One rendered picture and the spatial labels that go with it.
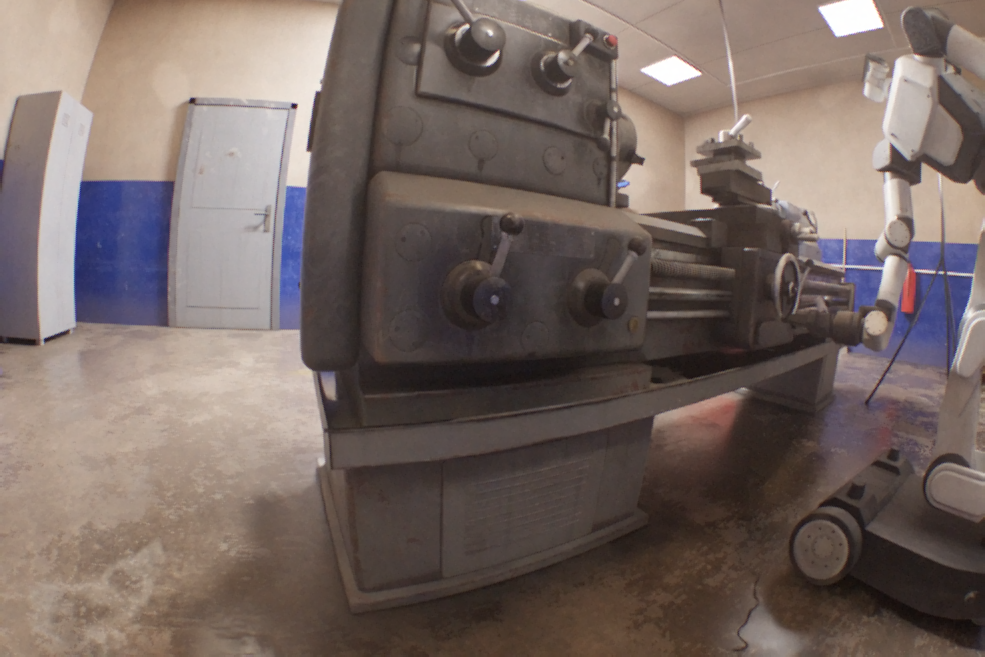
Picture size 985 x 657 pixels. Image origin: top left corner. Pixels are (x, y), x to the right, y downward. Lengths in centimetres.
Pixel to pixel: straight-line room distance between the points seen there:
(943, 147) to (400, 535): 148
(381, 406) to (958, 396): 126
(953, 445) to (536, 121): 124
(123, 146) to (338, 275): 396
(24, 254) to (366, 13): 321
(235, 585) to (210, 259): 330
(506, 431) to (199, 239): 362
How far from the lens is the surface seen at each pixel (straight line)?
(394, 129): 71
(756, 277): 124
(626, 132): 121
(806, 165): 593
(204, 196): 403
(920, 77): 121
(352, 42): 76
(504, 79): 81
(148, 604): 102
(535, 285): 64
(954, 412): 119
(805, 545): 117
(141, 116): 451
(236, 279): 393
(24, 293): 364
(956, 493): 119
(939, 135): 121
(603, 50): 100
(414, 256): 55
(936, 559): 113
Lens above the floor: 69
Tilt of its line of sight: 3 degrees down
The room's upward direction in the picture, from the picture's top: 3 degrees clockwise
